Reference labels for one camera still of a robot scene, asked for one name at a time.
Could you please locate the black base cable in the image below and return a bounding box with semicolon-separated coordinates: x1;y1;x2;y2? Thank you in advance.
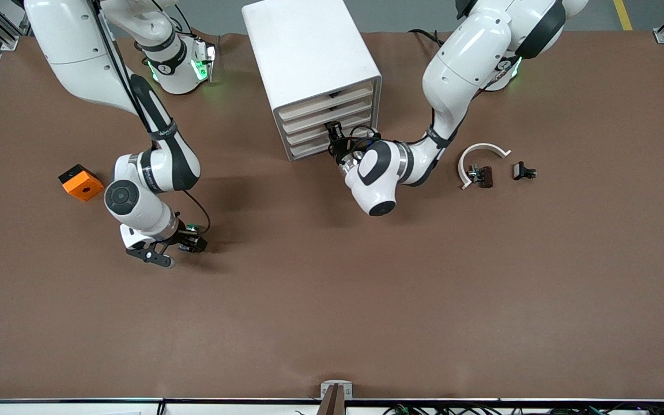
408;28;443;48

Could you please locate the brown post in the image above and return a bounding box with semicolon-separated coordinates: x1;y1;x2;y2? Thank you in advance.
317;385;346;415

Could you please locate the orange and black button box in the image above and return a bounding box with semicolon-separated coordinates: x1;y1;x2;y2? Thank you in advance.
58;164;105;202

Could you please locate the dark brown switch component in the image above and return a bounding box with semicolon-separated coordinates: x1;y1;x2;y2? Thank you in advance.
467;165;494;189

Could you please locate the white curved plastic piece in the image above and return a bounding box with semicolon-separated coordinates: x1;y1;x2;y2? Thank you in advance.
458;142;512;191

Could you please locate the brown table cover sheet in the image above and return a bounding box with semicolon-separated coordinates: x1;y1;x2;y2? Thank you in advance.
0;30;664;401

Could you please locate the white drawer cabinet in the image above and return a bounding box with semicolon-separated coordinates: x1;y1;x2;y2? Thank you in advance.
242;0;383;162

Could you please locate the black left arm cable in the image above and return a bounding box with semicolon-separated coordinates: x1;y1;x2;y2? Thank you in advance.
348;123;381;153

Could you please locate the white drawer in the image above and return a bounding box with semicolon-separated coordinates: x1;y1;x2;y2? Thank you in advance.
280;95;376;136
277;82;376;123
284;108;377;148
287;124;367;160

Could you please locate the grey metal bracket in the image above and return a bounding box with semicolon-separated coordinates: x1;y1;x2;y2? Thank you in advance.
320;380;353;399

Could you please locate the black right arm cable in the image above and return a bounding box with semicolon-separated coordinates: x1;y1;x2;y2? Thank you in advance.
93;0;213;234

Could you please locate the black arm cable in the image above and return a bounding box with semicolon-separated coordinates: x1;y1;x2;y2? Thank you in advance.
93;0;213;234
348;123;381;153

